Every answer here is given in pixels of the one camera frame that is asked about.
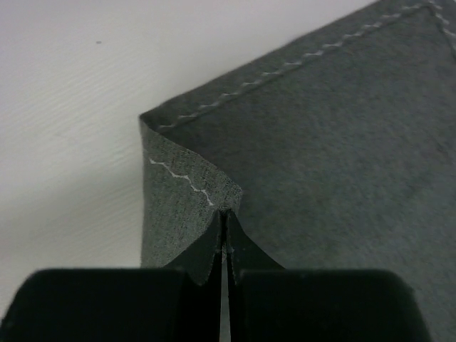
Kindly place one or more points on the grey cloth napkin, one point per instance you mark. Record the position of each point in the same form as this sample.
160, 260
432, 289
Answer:
336, 151

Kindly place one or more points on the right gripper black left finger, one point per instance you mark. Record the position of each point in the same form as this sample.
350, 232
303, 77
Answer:
177, 302

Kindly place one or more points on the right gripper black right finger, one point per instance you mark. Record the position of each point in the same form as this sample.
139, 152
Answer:
270, 303

